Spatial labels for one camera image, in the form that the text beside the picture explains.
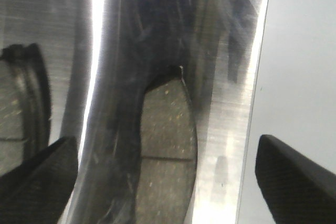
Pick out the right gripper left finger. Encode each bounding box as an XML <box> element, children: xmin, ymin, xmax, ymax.
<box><xmin>1</xmin><ymin>137</ymin><xmax>78</xmax><ymax>223</ymax></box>

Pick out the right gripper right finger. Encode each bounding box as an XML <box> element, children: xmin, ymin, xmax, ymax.
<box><xmin>255</xmin><ymin>135</ymin><xmax>335</xmax><ymax>223</ymax></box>

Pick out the grey brake pad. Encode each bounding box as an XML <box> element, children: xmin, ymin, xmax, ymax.
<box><xmin>135</xmin><ymin>79</ymin><xmax>197</xmax><ymax>223</ymax></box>
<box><xmin>1</xmin><ymin>44</ymin><xmax>51</xmax><ymax>175</ymax></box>

